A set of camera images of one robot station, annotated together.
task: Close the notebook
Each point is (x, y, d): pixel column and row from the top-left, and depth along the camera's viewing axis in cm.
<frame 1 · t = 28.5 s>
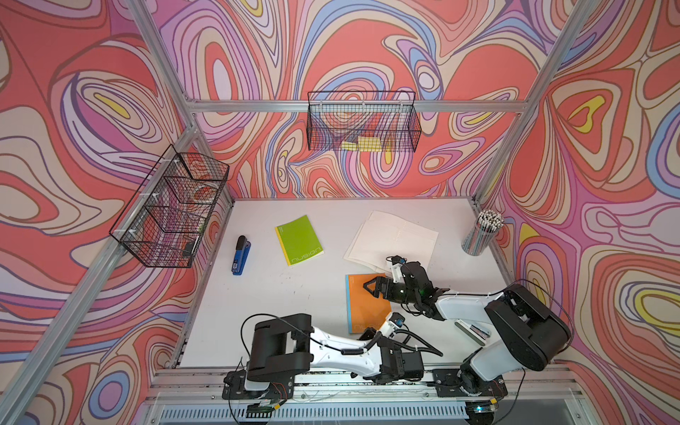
left hand: (376, 341, 79), fingers open
right hand: (373, 294, 89), fingers open
blue black stapler: (243, 248, 103), point 3 cm above the table
open white lined notebook: (381, 235, 111), on the table
clear cup of pencils: (488, 225, 90), point 19 cm above the table
green nusign notebook: (298, 240, 108), on the table
orange nusign notebook: (365, 310, 88), point 2 cm above the table

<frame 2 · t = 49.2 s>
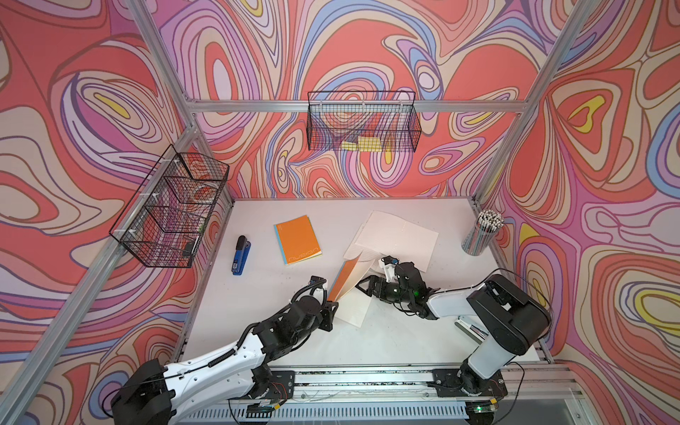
left hand: (340, 307, 79), fingers closed
right hand: (363, 295, 88), fingers open
orange nusign notebook: (297, 240, 107), point 2 cm above the table
orange nusign notebook 2: (353, 271, 88), point 10 cm above the table
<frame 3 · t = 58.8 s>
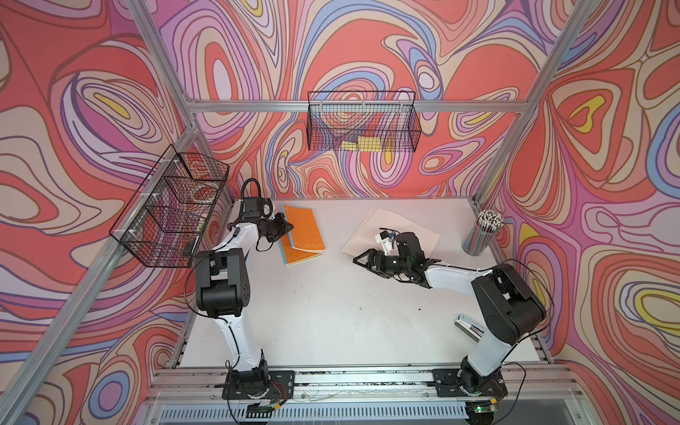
left hand: (295, 225, 97), fingers closed
right hand: (361, 270, 88), fingers open
orange nusign notebook 2: (305, 235, 110), on the table
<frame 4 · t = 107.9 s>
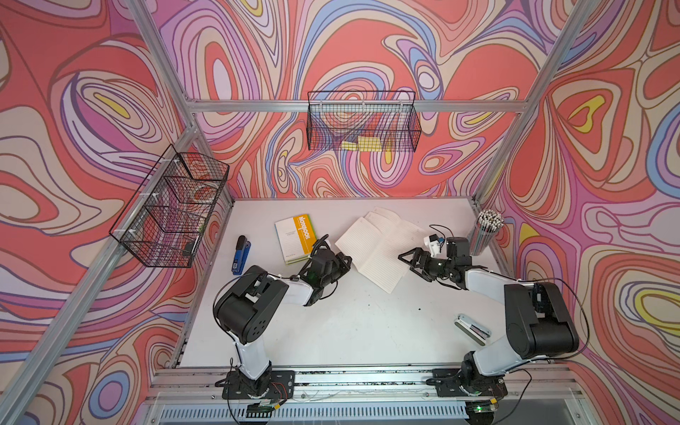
left hand: (357, 259, 92), fingers closed
right hand: (406, 268, 90), fingers open
white yellow notebook: (297, 236, 105), point 4 cm above the table
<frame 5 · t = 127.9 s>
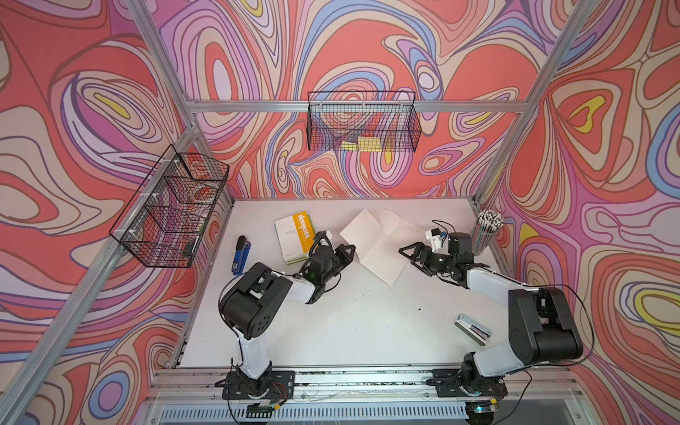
left hand: (361, 248, 90), fingers closed
right hand: (406, 261, 89), fingers open
